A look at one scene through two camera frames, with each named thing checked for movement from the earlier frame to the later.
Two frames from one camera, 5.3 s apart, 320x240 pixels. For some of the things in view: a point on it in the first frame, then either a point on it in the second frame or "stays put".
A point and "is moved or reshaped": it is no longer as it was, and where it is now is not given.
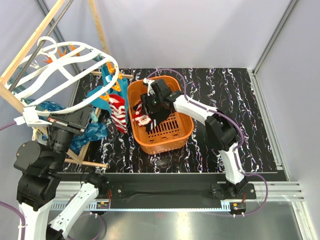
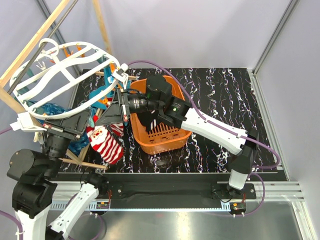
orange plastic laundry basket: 170,131 stays put
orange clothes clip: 106,97 is moved or reshaped
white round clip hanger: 71,77 stays put
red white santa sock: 138,114 to 110,147
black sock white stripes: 155,118 stays put
